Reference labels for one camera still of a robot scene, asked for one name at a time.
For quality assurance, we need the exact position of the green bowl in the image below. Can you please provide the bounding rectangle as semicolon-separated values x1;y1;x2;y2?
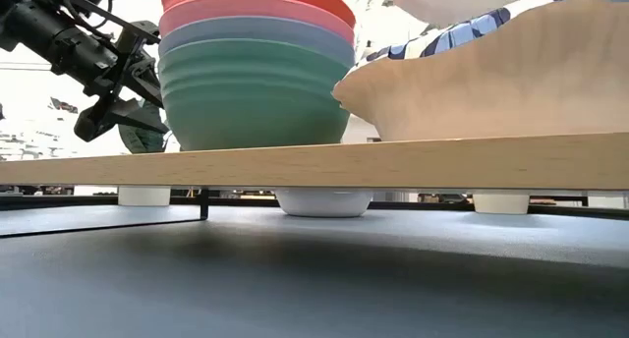
157;37;351;151

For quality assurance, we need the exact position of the wooden bowl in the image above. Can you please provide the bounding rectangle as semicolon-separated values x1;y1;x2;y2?
332;0;629;142

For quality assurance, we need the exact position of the pink bowl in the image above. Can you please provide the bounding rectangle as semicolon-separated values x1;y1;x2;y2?
158;0;356;47

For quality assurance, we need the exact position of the blue grey bowl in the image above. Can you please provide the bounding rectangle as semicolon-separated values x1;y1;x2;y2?
157;16;356;69

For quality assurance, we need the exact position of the wooden shelf with black frame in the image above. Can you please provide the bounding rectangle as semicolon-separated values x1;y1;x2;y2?
0;0;629;240

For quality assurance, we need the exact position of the white bowl with blue pattern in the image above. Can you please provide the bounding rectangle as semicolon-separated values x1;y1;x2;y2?
274;189;373;218

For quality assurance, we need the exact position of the snake plant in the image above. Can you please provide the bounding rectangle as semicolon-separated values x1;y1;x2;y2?
117;99;169;155

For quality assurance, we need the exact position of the small white plant pot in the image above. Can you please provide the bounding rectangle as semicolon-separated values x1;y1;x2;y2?
117;185;172;207

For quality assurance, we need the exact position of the black table edge frame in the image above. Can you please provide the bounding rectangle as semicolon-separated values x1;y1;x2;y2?
0;194;629;221

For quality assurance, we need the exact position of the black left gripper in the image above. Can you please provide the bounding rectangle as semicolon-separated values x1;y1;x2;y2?
53;26;171;143

